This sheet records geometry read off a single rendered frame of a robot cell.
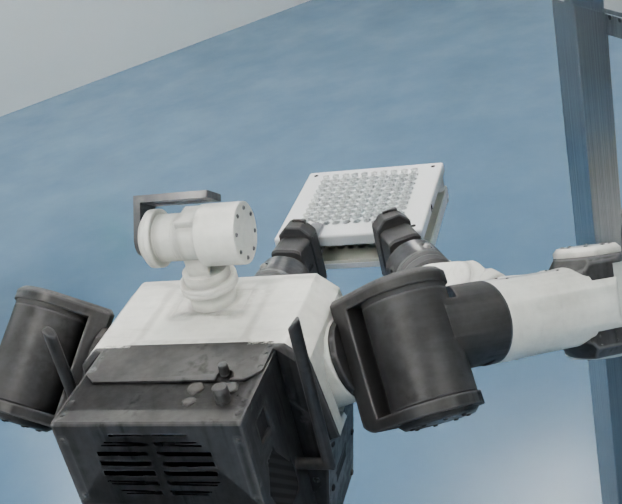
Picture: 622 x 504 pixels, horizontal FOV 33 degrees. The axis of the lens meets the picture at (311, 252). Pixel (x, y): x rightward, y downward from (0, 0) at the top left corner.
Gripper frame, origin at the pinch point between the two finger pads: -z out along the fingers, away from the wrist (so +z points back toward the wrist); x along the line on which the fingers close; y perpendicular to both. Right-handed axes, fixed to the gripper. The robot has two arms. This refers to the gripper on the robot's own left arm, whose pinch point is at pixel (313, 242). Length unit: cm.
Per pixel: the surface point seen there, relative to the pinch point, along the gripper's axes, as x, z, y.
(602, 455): 67, -29, 36
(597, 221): 13, -28, 40
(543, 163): 109, -236, -19
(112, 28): 87, -382, -306
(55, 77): 102, -347, -332
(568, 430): 105, -78, 18
